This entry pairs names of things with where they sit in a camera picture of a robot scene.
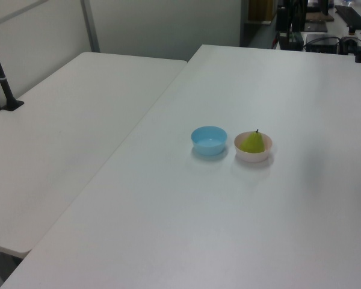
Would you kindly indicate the brown wooden board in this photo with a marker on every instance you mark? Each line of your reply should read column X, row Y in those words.
column 317, row 16

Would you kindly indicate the black camera stand pole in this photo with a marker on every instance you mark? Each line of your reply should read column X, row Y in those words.
column 1, row 79

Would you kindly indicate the black flat board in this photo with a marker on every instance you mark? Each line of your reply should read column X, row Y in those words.
column 353, row 15

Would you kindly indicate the black electronics box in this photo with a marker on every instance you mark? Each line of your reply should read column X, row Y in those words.
column 320, row 43

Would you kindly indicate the black rectangular box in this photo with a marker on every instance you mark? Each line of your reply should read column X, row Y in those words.
column 282, row 18

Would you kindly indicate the pale pink plastic bowl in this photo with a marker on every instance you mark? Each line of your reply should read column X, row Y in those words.
column 252, row 156

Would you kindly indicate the dark robot gripper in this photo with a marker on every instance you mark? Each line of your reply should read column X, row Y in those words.
column 298, row 16

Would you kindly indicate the light blue plastic bowl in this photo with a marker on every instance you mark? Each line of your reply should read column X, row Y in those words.
column 209, row 146

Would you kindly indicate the green pear with dark stem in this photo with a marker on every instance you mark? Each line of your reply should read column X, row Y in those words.
column 253, row 143

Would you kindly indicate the silver and black device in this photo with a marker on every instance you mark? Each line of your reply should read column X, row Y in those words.
column 347, row 45

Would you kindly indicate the yellow wooden cabinet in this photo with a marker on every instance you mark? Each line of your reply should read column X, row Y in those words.
column 260, row 10

